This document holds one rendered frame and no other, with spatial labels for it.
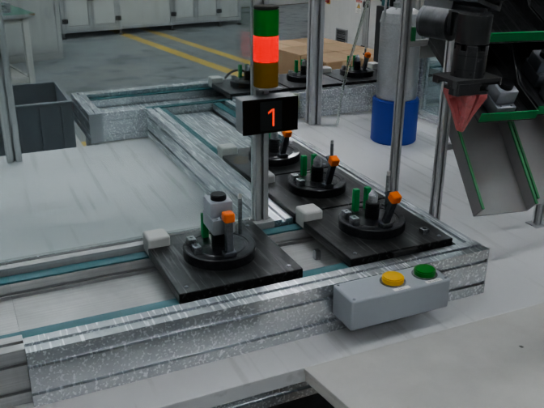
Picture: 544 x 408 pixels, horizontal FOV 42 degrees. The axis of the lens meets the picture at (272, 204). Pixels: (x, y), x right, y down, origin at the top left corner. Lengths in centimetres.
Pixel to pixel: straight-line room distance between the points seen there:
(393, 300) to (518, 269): 44
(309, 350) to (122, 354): 33
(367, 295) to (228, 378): 28
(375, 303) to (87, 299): 53
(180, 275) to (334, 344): 31
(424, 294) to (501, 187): 39
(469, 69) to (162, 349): 69
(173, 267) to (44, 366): 31
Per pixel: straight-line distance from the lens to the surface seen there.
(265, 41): 138
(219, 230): 130
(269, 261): 133
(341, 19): 830
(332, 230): 147
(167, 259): 135
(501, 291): 153
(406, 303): 130
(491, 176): 160
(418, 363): 127
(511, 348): 135
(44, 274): 140
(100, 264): 141
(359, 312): 124
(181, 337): 120
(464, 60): 124
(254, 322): 124
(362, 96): 281
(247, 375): 121
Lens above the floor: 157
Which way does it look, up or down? 22 degrees down
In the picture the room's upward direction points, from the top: straight up
